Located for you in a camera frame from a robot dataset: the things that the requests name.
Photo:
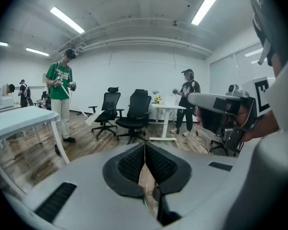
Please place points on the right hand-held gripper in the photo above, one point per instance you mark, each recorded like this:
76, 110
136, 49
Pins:
260, 97

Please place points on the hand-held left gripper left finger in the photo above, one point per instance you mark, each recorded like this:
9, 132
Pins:
86, 188

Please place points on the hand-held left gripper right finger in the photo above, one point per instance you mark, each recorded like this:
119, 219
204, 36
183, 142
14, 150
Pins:
201, 183

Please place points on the person's right forearm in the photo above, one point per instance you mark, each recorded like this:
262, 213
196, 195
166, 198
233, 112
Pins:
261, 130

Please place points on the person's right hand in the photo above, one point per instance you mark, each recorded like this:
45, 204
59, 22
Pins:
243, 115

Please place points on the white box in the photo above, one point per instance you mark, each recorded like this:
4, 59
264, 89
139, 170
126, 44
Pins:
172, 100

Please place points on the white standing desk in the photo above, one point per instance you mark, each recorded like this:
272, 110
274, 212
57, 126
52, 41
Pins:
166, 107

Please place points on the yellow flower bunch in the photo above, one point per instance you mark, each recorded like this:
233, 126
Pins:
158, 99

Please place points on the person's head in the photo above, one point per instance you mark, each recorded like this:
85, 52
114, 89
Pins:
276, 63

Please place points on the pale blue table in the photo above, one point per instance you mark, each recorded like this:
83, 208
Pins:
21, 121

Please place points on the small white table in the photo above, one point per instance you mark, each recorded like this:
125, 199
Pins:
4, 111

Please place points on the white printer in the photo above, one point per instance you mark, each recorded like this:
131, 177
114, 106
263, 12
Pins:
5, 102

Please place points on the wall sign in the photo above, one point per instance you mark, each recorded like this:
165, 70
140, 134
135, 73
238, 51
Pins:
44, 78

